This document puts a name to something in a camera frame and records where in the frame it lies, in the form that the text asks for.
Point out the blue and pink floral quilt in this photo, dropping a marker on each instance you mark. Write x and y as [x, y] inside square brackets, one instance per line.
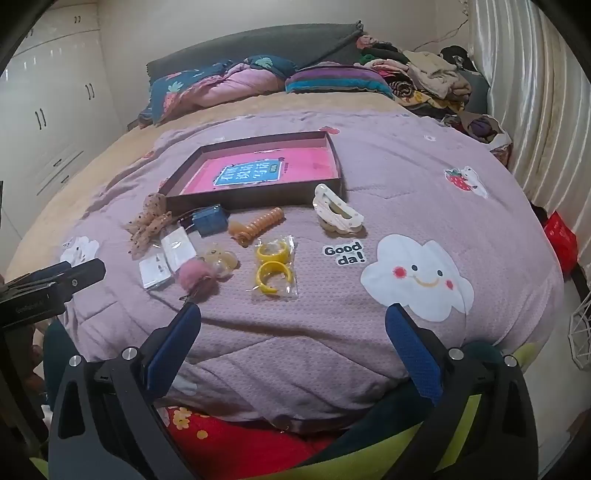
[184, 87]

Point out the red floral cloth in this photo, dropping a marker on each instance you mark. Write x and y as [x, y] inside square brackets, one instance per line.
[231, 443]

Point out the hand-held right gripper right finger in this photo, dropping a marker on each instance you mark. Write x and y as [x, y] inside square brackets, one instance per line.
[415, 355]

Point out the polka dot bow hair clip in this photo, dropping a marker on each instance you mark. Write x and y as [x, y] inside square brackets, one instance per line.
[147, 221]

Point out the clear pearl claw clip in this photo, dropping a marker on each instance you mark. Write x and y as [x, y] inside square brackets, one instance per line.
[217, 261]

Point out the white wardrobe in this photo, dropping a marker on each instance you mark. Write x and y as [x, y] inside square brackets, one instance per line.
[46, 115]

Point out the bag of clothes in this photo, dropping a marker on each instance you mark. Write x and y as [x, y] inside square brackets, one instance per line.
[480, 129]

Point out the cream curtain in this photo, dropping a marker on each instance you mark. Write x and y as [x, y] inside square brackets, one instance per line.
[531, 115]

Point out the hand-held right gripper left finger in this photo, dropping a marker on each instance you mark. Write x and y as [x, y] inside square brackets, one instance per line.
[173, 346]

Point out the red bag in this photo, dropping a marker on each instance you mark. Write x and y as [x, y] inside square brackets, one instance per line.
[561, 240]

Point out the striped pillow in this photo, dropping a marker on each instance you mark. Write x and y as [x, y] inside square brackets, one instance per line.
[337, 76]

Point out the yellow-green cloth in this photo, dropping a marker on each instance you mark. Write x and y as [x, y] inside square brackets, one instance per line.
[397, 457]

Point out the grey headboard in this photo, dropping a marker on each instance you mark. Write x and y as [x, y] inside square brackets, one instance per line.
[258, 41]

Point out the dark teal cloth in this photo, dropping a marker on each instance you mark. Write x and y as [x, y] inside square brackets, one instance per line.
[378, 415]

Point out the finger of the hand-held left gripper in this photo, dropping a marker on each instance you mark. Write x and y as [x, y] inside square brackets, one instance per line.
[41, 276]
[78, 279]

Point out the small blue pouch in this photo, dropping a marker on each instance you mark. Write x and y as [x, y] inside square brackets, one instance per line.
[210, 221]

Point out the white jewelry packet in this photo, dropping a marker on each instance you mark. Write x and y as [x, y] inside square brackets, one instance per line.
[154, 272]
[178, 249]

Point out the black bag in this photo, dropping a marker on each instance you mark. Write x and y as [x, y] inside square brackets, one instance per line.
[455, 55]

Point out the brown box with pink bottom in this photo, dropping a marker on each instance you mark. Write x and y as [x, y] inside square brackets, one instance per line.
[300, 157]

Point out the pile of clothes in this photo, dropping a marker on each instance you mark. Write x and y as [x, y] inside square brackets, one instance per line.
[429, 74]

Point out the cream hair claw clip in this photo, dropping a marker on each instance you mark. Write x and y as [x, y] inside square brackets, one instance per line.
[337, 217]

